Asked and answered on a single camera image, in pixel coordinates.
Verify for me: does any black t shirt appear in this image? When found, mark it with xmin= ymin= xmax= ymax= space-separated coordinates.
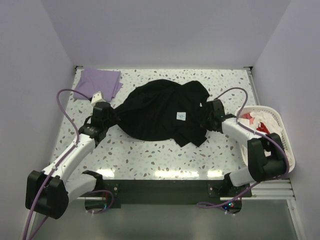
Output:
xmin=115 ymin=79 xmax=210 ymax=147

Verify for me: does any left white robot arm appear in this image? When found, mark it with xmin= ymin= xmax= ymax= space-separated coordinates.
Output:
xmin=25 ymin=102 xmax=119 ymax=219

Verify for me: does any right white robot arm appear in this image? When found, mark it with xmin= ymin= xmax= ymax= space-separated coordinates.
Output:
xmin=200 ymin=99 xmax=290 ymax=197

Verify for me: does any folded purple t shirt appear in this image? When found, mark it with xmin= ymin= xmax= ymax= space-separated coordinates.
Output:
xmin=74 ymin=68 xmax=123 ymax=102

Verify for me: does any white red print t shirt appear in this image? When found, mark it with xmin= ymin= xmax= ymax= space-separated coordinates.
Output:
xmin=239 ymin=111 xmax=285 ymax=146

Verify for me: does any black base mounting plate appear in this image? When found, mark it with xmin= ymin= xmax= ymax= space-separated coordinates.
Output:
xmin=74 ymin=178 xmax=253 ymax=211

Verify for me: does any white laundry basket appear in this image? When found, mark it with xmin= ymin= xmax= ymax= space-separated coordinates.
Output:
xmin=239 ymin=105 xmax=296 ymax=173

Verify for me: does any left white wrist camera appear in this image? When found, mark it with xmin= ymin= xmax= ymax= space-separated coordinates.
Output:
xmin=90 ymin=91 xmax=105 ymax=105

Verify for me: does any aluminium frame rail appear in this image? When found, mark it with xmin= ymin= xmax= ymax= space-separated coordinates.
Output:
xmin=251 ymin=179 xmax=295 ymax=200

